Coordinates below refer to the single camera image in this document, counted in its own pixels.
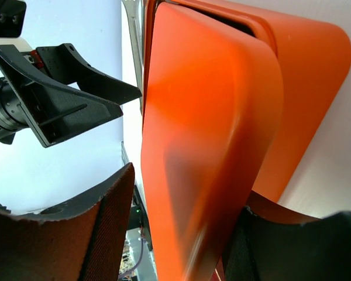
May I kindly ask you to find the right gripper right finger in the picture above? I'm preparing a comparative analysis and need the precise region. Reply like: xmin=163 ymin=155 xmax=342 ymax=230
xmin=222 ymin=191 xmax=351 ymax=280

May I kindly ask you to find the orange box lid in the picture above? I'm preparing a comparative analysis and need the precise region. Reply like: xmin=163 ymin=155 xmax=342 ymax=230
xmin=142 ymin=2 xmax=283 ymax=280

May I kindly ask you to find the orange chocolate box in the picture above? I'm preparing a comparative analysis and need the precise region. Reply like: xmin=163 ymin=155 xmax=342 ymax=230
xmin=143 ymin=1 xmax=351 ymax=202

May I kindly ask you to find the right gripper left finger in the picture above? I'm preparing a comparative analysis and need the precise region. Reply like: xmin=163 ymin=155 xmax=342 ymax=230
xmin=0 ymin=164 xmax=135 ymax=280

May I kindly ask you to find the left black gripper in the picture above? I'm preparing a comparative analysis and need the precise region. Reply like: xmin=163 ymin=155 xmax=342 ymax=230
xmin=0 ymin=1 xmax=142 ymax=148

